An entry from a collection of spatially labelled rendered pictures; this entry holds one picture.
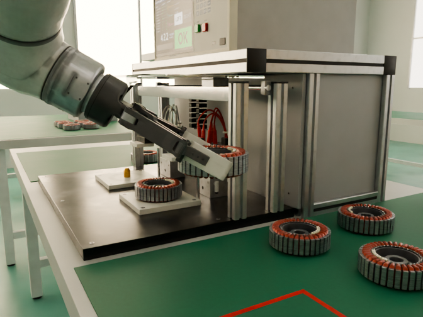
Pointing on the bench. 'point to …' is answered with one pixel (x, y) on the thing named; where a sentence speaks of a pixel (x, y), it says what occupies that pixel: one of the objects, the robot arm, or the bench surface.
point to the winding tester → (269, 26)
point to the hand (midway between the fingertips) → (211, 158)
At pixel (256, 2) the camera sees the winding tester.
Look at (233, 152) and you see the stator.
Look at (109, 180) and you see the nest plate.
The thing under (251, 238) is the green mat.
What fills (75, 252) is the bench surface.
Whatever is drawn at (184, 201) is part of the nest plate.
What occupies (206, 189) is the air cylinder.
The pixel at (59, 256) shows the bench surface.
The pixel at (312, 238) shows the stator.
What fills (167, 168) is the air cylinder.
